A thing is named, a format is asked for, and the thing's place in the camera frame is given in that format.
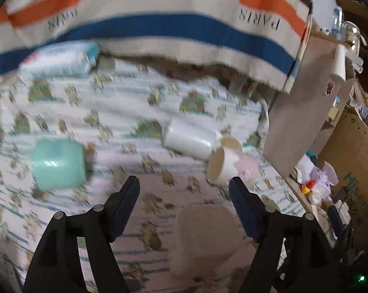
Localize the beige cup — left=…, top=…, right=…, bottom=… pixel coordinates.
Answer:
left=168, top=205, right=243, bottom=284

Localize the white cylinder bottle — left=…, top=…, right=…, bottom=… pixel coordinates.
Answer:
left=329, top=43, right=347, bottom=84

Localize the mint green cup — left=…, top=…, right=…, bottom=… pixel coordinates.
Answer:
left=31, top=139, right=87, bottom=190

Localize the pink and white mug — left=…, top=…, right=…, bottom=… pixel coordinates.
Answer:
left=206, top=136, right=259, bottom=187

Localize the white cup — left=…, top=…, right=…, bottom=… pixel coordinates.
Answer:
left=162, top=119, right=222, bottom=161

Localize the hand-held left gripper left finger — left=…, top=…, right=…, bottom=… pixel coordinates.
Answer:
left=23, top=175, right=141, bottom=293

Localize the wooden board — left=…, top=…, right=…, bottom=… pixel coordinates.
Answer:
left=264, top=33, right=355, bottom=179

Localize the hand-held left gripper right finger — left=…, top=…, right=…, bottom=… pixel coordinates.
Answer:
left=229, top=177, right=349, bottom=293

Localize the clear glass bottle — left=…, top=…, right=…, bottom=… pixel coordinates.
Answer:
left=330, top=6, right=345, bottom=40

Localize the cardboard box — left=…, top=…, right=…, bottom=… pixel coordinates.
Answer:
left=316, top=104, right=368, bottom=232

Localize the striped blanket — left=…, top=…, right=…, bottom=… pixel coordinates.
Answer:
left=0, top=0, right=317, bottom=94

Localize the pile of small toys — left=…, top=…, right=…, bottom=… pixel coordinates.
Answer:
left=295, top=156, right=340, bottom=205

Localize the teddy bear print bed sheet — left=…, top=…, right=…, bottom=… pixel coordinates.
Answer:
left=0, top=55, right=306, bottom=293

